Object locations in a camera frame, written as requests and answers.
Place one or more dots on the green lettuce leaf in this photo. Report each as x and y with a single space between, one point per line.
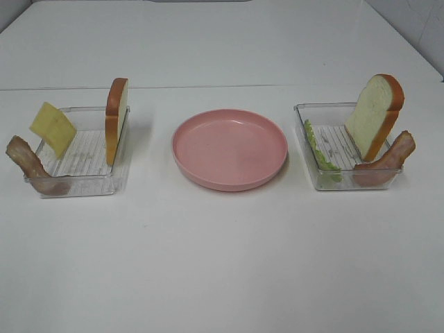
321 160

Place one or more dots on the bacon strip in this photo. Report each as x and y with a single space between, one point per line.
382 170
21 154

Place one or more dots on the bread slice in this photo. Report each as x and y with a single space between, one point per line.
115 111
375 113

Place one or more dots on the pink round plate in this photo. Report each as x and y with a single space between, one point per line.
229 149

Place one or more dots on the right clear plastic tray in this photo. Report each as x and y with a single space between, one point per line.
328 123

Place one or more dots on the clear plastic tray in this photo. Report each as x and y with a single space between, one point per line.
82 170
328 123

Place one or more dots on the left clear plastic tray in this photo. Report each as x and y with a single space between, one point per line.
82 170

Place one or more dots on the yellow cheese slice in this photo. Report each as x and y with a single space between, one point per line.
54 128

